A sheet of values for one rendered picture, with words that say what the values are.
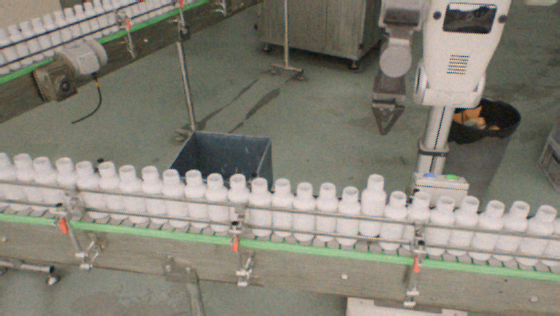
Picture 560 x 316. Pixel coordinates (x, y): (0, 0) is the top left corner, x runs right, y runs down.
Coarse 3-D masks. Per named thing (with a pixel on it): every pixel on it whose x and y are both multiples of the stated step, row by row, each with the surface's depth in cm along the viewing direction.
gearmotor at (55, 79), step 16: (80, 48) 214; (96, 48) 219; (48, 64) 206; (64, 64) 207; (80, 64) 210; (96, 64) 216; (48, 80) 203; (64, 80) 207; (96, 80) 221; (48, 96) 209; (64, 96) 210
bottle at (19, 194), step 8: (0, 160) 117; (8, 160) 119; (0, 168) 118; (8, 168) 119; (16, 168) 121; (0, 176) 118; (8, 176) 119; (0, 184) 120; (8, 184) 120; (8, 192) 122; (16, 192) 122; (24, 200) 125; (16, 208) 125; (24, 208) 126
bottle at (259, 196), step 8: (256, 184) 113; (264, 184) 111; (256, 192) 111; (264, 192) 112; (256, 200) 112; (264, 200) 112; (256, 216) 115; (264, 216) 115; (256, 224) 117; (264, 224) 117; (272, 224) 119; (256, 232) 119; (264, 232) 119
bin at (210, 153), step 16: (192, 144) 172; (208, 144) 176; (224, 144) 175; (240, 144) 174; (256, 144) 173; (176, 160) 158; (192, 160) 174; (208, 160) 181; (224, 160) 180; (240, 160) 178; (256, 160) 177; (224, 176) 185; (272, 176) 181
